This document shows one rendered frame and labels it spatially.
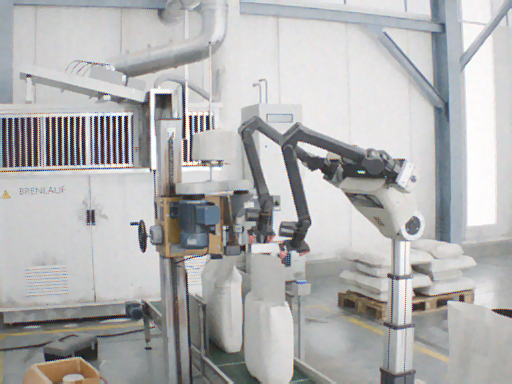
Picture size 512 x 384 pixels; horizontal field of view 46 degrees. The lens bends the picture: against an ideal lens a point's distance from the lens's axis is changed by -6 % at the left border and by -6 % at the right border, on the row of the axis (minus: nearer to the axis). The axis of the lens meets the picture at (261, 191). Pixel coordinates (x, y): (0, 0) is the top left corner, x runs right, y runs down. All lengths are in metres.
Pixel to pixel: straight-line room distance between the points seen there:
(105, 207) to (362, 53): 4.26
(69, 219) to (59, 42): 2.31
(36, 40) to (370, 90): 4.36
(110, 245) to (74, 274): 0.45
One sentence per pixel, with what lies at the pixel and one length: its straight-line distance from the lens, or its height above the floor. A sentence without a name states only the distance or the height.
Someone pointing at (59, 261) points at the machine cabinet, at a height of 0.62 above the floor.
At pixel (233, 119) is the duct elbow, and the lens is 6.67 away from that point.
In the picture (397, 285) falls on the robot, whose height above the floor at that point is 0.90.
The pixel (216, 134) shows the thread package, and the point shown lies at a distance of 3.21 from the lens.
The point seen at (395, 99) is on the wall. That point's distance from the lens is 8.84.
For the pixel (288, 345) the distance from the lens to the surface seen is 3.18.
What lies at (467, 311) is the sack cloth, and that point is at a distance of 1.96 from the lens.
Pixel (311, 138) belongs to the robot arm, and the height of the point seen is 1.61.
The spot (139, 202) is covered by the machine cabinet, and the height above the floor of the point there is 1.14.
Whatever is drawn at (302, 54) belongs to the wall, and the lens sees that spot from 8.19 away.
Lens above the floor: 1.53
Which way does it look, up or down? 3 degrees down
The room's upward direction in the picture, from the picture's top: 1 degrees counter-clockwise
